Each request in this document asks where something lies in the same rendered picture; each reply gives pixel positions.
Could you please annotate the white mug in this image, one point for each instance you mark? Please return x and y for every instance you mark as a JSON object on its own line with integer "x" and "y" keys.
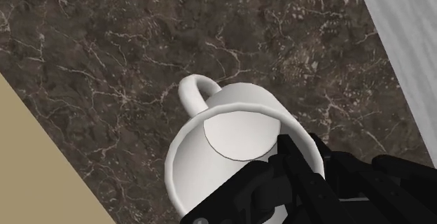
{"x": 232, "y": 134}

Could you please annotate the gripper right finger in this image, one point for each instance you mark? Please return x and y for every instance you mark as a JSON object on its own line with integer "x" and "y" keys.
{"x": 382, "y": 189}

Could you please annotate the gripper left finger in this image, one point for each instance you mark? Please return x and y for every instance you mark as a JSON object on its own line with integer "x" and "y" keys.
{"x": 300, "y": 179}

